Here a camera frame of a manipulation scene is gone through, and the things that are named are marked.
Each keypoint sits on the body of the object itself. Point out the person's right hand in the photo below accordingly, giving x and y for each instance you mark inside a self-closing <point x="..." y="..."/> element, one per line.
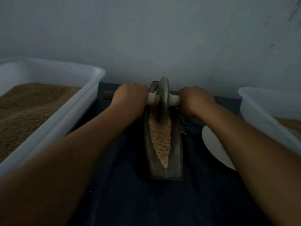
<point x="195" y="101"/>

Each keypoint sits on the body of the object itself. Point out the person's right forearm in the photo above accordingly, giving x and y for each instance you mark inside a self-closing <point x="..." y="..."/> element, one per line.
<point x="261" y="169"/>

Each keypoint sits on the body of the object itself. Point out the white round plate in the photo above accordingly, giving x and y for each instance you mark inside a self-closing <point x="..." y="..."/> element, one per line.
<point x="215" y="147"/>

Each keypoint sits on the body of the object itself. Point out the large brown grain heap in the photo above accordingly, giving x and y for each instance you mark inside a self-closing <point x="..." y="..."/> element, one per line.
<point x="290" y="124"/>
<point x="26" y="115"/>

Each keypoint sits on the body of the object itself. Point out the person's left forearm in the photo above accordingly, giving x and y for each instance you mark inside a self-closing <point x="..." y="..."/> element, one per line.
<point x="51" y="174"/>

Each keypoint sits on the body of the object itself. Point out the dark blue table cloth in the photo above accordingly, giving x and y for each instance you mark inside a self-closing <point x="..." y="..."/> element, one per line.
<point x="122" y="204"/>

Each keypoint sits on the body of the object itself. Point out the person's left hand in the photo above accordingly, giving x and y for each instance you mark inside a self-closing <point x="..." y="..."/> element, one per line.
<point x="130" y="97"/>

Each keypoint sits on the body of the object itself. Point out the white plastic tub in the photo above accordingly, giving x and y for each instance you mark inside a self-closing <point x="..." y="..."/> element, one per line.
<point x="73" y="113"/>
<point x="268" y="117"/>

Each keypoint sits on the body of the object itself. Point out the boat-shaped metal grinding trough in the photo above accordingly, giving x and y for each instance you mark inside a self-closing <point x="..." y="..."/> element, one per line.
<point x="173" y="170"/>

